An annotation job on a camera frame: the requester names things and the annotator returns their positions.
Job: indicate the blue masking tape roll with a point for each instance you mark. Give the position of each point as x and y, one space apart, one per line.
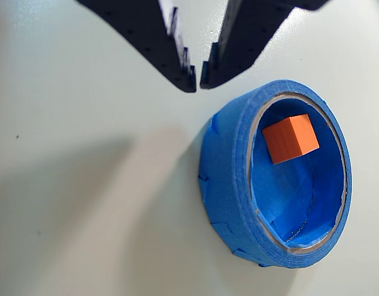
226 185

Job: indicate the small orange cube block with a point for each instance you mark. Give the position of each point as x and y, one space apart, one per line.
289 139

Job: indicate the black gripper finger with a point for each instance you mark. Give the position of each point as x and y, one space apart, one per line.
140 27
248 34

